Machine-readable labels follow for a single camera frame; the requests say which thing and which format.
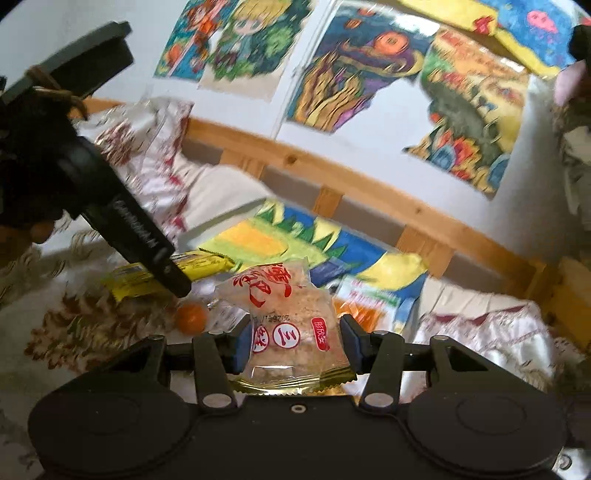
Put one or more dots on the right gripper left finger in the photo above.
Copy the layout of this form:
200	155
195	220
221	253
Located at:
215	357

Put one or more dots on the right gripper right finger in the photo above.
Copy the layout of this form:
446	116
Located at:
381	358

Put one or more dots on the clear rice cake snack packet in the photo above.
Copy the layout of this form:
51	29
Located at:
296	347

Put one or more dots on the yellow snack bar wrapper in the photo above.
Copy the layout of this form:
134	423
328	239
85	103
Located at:
176	275

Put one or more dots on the left hand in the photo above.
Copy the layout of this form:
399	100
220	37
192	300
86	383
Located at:
14	243

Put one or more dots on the small orange tangerine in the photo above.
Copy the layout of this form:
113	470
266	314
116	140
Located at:
191	318

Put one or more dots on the grey tray with colourful drawing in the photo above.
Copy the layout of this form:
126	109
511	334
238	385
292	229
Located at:
266	231

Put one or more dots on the cream cushion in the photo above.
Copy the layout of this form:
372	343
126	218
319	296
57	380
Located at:
211	191

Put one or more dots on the wooden sofa frame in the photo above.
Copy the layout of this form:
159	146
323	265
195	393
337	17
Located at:
521	243

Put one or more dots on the red-haired girl wall drawing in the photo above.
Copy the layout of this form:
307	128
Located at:
189	44

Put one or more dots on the blond boy wall drawing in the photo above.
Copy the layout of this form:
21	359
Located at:
249	55

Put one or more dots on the landscape flowers wall drawing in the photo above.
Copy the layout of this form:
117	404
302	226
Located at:
477	100

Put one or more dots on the swirly night wall drawing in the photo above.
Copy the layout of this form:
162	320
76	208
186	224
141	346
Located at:
364	48

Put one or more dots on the yellow blue top wall drawing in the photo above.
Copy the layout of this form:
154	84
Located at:
535	32

